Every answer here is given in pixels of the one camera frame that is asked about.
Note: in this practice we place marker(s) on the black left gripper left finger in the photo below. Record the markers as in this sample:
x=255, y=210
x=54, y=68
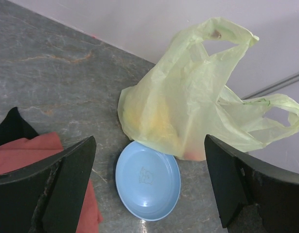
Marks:
x=47, y=196

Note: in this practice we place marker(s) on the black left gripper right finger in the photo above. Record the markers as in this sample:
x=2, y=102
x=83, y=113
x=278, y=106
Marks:
x=239, y=179

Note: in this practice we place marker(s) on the green avocado print plastic bag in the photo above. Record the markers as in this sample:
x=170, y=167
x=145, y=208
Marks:
x=184, y=97

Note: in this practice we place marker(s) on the red folded t-shirt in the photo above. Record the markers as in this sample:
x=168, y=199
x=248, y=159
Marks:
x=23, y=152

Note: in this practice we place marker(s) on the black cloth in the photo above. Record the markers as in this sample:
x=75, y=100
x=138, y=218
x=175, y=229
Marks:
x=14, y=127

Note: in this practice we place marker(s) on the blue plate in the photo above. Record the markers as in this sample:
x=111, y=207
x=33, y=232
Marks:
x=148, y=182

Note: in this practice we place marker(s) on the aluminium corner frame post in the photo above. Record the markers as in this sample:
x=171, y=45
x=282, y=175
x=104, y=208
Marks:
x=274, y=87

